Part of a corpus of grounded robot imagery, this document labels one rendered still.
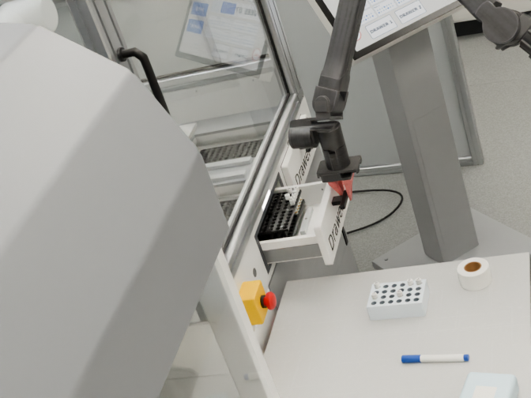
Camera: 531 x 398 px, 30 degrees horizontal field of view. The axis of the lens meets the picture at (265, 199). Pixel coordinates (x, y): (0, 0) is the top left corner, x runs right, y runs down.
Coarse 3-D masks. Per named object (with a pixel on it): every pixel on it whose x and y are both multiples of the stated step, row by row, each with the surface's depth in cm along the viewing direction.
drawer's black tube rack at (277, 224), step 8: (272, 200) 249; (280, 200) 248; (288, 200) 246; (304, 200) 250; (272, 208) 245; (280, 208) 244; (272, 216) 242; (280, 216) 241; (296, 216) 245; (264, 224) 240; (272, 224) 238; (280, 224) 238; (296, 224) 241; (264, 232) 237; (272, 232) 236; (280, 232) 240; (288, 232) 239; (264, 240) 239
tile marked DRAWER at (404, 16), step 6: (408, 6) 301; (414, 6) 301; (420, 6) 302; (396, 12) 300; (402, 12) 300; (408, 12) 300; (414, 12) 301; (420, 12) 301; (426, 12) 302; (402, 18) 299; (408, 18) 300
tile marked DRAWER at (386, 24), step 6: (384, 18) 298; (390, 18) 299; (372, 24) 297; (378, 24) 298; (384, 24) 298; (390, 24) 298; (396, 24) 298; (372, 30) 297; (378, 30) 297; (384, 30) 297; (390, 30) 298; (372, 36) 296
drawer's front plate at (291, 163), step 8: (288, 152) 262; (296, 152) 265; (304, 152) 272; (312, 152) 279; (288, 160) 258; (296, 160) 264; (288, 168) 257; (296, 168) 263; (304, 168) 270; (288, 176) 257; (296, 176) 262; (304, 176) 269; (288, 184) 259; (296, 184) 261
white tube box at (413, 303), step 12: (372, 288) 222; (384, 288) 221; (396, 288) 219; (408, 288) 218; (420, 288) 217; (372, 300) 218; (384, 300) 217; (396, 300) 216; (408, 300) 215; (420, 300) 213; (372, 312) 217; (384, 312) 216; (396, 312) 215; (408, 312) 215; (420, 312) 214
